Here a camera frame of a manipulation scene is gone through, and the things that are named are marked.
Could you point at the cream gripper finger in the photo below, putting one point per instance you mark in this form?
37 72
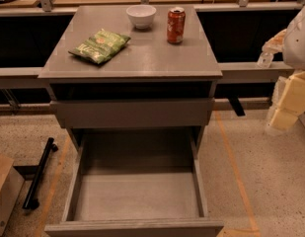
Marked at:
288 102
275 44

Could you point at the red coke can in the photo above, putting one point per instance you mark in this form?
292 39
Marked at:
176 25

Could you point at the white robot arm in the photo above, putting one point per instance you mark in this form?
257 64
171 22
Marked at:
294 46

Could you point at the closed grey top drawer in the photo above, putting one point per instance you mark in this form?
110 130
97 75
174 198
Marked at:
133 114

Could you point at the grey drawer cabinet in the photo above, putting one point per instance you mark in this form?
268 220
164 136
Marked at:
147 68

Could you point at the open grey middle drawer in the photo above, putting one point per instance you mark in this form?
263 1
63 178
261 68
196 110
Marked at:
136 183

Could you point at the clear plastic bottle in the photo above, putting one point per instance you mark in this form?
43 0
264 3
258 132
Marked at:
265 60

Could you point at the white ceramic bowl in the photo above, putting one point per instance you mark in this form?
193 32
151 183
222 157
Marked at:
141 16

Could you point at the green chip bag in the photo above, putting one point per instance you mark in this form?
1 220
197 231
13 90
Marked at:
100 47

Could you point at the black metal bar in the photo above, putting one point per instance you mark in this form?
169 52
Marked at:
31 202

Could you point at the brown cardboard box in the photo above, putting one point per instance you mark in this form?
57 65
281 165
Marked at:
10 185

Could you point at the grey metal rail shelf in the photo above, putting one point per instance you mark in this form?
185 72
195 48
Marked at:
233 72

